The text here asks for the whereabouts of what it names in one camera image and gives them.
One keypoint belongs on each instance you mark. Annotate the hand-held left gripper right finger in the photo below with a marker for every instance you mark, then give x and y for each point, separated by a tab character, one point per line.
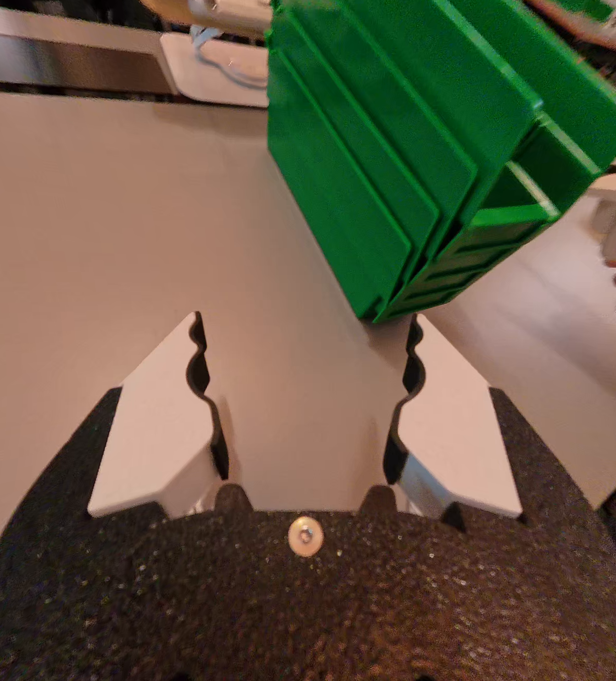
457	441

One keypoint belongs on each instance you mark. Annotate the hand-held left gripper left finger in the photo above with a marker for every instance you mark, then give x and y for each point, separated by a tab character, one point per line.
154	441

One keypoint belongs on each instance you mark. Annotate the grey desk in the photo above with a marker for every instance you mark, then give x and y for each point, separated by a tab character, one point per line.
127	213

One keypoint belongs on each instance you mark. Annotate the white clipboard stand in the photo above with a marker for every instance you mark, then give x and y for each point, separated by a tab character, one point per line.
223	85

